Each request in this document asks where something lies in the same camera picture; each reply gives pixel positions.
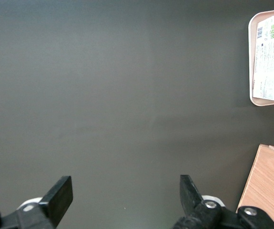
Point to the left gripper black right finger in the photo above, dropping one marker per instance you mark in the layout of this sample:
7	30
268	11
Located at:
190	198

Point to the cream plastic tray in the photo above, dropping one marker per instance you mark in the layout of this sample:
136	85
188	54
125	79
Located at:
251	55

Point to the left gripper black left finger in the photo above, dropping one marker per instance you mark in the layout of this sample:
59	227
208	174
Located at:
59	195

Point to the light wooden board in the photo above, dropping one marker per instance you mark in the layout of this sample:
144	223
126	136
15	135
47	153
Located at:
267	181

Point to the red tartan shortbread box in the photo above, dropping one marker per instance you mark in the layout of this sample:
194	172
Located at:
270	59

